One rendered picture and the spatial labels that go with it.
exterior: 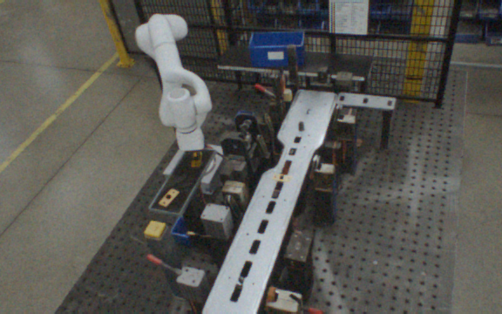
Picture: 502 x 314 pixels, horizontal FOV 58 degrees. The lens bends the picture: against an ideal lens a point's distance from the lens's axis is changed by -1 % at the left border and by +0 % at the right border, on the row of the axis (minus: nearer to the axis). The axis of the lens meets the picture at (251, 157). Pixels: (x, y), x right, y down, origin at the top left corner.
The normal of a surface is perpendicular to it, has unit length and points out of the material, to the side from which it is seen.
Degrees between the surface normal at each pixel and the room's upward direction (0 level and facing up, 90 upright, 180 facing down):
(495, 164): 0
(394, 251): 0
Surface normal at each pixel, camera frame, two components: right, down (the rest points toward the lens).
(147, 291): -0.12, -0.72
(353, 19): -0.33, 0.68
